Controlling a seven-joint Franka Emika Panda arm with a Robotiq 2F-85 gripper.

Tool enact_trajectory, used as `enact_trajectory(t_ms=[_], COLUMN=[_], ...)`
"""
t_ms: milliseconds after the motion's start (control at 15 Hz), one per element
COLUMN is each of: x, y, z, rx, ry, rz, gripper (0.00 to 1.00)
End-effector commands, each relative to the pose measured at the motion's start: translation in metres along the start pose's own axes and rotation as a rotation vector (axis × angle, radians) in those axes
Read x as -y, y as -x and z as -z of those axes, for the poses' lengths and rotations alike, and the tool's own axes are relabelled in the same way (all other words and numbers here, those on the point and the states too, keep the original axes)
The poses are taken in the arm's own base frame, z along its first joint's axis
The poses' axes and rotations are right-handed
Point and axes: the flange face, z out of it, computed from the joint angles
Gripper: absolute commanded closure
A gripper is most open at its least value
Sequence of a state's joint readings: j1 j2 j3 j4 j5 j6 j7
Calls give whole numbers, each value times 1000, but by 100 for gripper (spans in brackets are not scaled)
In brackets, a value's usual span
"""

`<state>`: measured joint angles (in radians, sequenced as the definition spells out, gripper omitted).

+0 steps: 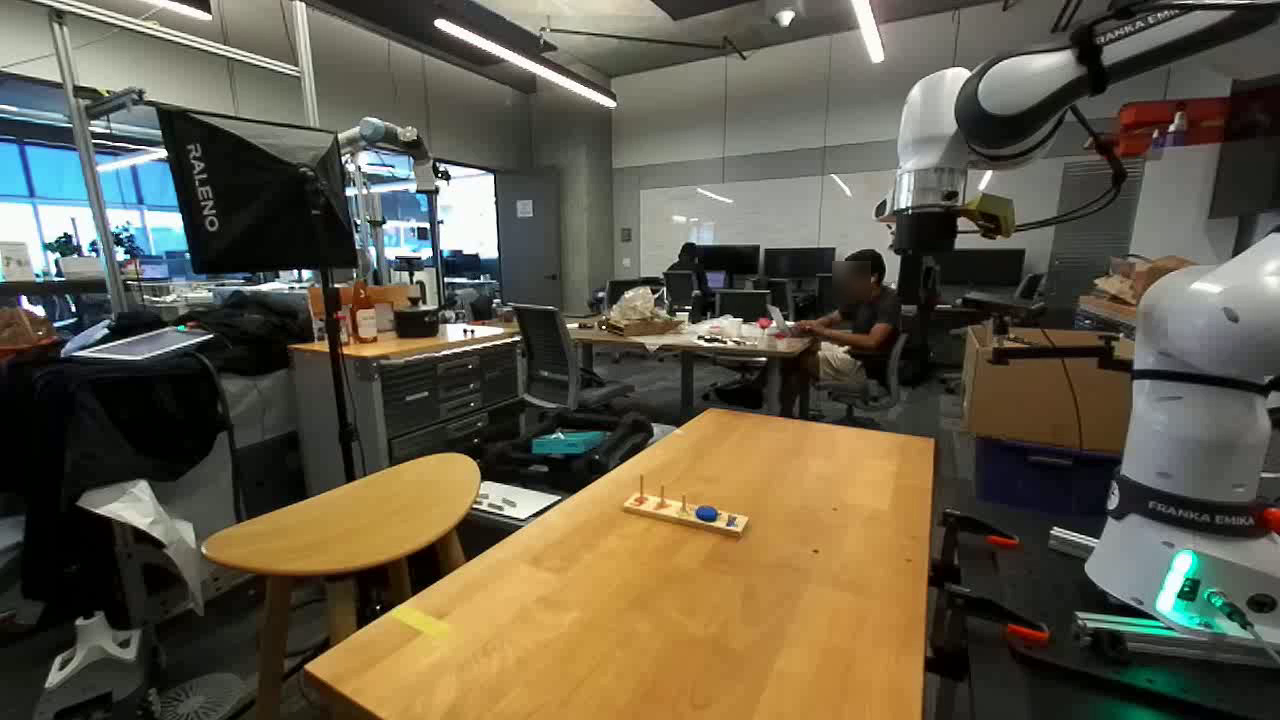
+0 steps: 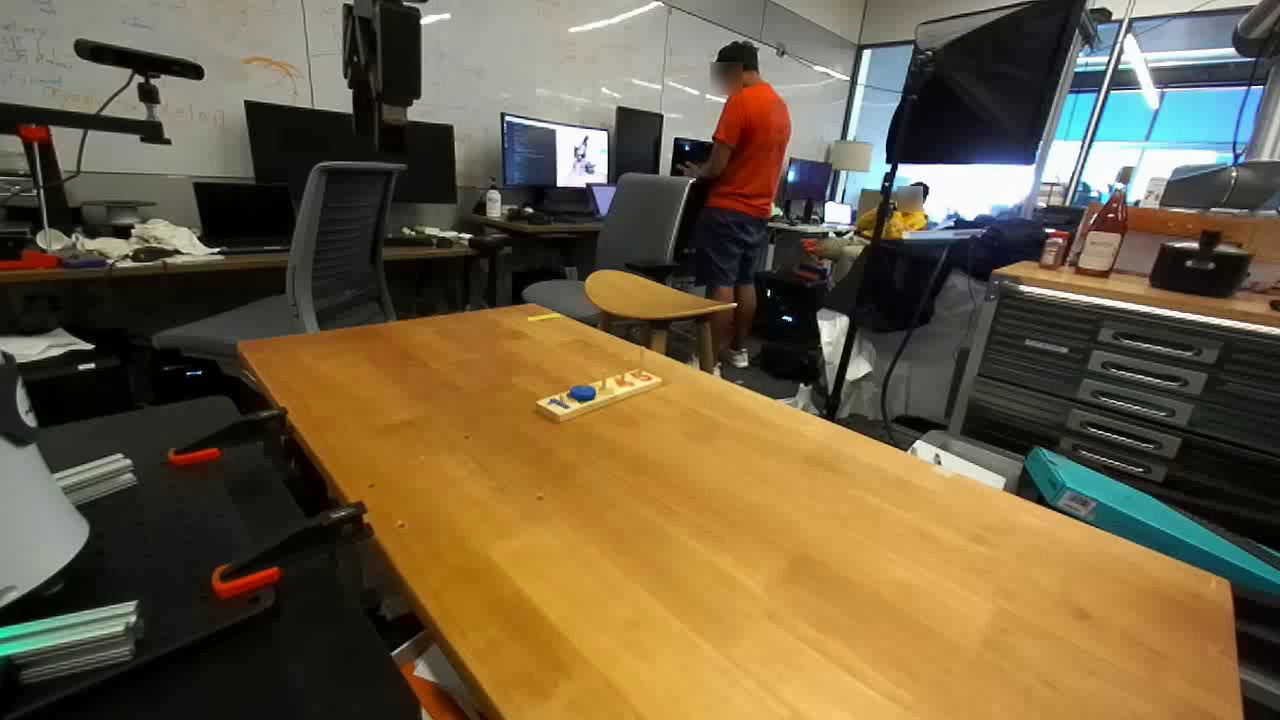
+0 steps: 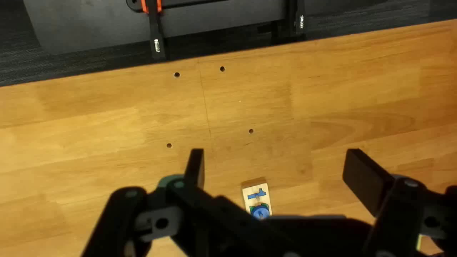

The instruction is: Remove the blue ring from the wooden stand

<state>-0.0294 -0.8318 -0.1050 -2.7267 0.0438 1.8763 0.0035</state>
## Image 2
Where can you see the black box device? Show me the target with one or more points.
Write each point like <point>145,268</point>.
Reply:
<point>1202,266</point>

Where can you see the black light stand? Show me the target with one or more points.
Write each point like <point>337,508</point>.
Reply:
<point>864,293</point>

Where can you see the lit computer monitor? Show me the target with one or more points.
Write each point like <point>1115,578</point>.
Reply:
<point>555,152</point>

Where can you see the aluminium extrusion bars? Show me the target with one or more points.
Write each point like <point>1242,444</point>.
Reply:
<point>95,472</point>
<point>67,634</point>

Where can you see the white table lamp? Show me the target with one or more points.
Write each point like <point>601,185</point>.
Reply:
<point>850,156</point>

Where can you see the large black monitor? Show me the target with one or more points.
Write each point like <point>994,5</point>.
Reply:
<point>300,145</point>

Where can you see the long wooden desk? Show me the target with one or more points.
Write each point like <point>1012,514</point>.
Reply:
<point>202,266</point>

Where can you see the grey drawer cabinet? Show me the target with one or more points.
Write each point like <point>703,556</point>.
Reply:
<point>1132,384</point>

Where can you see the dark computer monitor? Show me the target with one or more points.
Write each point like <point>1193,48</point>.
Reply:
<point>639,141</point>

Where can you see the white box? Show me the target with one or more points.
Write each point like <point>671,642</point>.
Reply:
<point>962,461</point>

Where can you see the grey padded office chair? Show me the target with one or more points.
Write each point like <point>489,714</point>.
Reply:
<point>639,226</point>

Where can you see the grey mesh office chair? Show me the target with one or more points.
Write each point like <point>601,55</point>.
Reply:
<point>334,253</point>

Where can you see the wooden peg stand board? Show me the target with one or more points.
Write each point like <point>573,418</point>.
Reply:
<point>601,393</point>

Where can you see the person in orange shirt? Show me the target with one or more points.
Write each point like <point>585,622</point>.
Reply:
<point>745,160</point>

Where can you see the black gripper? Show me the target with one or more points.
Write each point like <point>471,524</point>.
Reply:
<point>380,55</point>

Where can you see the red bottle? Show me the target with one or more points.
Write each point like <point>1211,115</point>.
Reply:
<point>1100,234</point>

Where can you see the black softbox light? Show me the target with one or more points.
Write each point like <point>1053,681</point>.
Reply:
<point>983,84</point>

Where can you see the small round wooden table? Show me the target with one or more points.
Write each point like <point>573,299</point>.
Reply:
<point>651,299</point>

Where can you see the white rounded cover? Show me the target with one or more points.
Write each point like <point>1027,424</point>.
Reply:
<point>34,520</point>

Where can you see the black laptop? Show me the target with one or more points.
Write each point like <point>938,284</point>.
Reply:
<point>241,213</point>

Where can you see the black camera on mount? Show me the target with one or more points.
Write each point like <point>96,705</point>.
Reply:
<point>132,62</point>

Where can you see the crumpled white cloth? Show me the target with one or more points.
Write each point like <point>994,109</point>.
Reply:
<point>132,242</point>

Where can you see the teal case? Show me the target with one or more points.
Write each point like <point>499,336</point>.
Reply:
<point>1145,520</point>

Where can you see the seated person in yellow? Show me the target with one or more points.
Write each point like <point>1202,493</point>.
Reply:
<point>904,213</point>

